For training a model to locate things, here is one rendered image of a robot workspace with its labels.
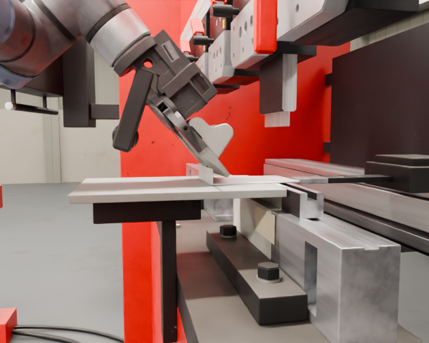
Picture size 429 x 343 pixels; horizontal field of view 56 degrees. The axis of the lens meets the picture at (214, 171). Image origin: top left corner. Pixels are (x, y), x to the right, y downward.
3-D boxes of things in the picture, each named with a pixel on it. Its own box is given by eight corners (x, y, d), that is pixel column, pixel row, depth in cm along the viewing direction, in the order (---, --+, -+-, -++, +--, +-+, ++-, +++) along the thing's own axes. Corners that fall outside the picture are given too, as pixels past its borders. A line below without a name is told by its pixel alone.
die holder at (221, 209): (186, 190, 139) (186, 162, 138) (203, 190, 140) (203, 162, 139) (215, 221, 90) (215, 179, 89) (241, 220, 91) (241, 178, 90)
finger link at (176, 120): (208, 144, 52) (163, 94, 53) (199, 152, 52) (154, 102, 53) (207, 150, 57) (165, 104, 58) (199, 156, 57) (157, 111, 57)
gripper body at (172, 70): (222, 95, 55) (163, 22, 52) (173, 137, 54) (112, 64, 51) (211, 100, 62) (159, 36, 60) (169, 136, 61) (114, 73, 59)
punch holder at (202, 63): (194, 93, 106) (194, 29, 105) (225, 94, 108) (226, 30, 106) (204, 87, 92) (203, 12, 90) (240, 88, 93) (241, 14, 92)
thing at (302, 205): (250, 194, 67) (251, 175, 67) (268, 193, 68) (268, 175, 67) (299, 218, 48) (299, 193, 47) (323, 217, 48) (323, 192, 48)
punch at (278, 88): (259, 127, 64) (259, 66, 63) (271, 127, 64) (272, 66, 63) (282, 126, 54) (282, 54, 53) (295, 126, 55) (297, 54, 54)
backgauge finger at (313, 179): (280, 186, 66) (280, 155, 66) (419, 182, 71) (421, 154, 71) (312, 197, 54) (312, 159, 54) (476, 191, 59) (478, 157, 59)
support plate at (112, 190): (86, 184, 63) (85, 178, 63) (247, 180, 68) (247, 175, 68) (67, 203, 46) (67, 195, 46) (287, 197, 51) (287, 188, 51)
